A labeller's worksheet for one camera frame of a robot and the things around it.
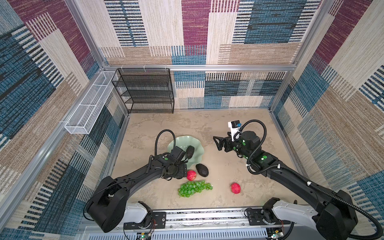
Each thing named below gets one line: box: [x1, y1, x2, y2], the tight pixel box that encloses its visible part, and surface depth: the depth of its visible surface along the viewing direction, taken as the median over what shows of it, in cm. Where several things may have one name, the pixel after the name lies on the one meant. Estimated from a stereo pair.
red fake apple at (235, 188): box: [231, 182, 241, 194], surface depth 81 cm
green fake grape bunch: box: [177, 180, 213, 198], surface depth 82 cm
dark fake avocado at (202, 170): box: [195, 163, 209, 178], surface depth 87 cm
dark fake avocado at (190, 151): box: [186, 145, 195, 159], surface depth 96 cm
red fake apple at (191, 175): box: [186, 170, 197, 181], surface depth 85 cm
